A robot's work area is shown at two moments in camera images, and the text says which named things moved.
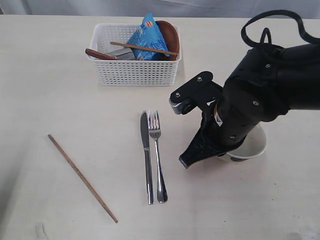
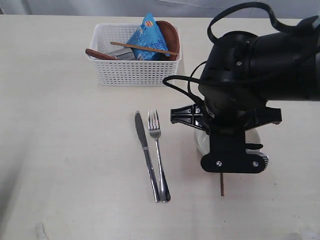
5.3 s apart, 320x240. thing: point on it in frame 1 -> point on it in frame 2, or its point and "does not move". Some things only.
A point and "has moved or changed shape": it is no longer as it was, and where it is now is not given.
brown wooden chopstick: x=54 y=141 -> x=222 y=185
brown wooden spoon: x=98 y=55 does not move
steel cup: x=125 y=53 does not move
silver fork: x=154 y=127 does not move
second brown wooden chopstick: x=145 y=48 does not move
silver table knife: x=145 y=139 has moved or changed shape
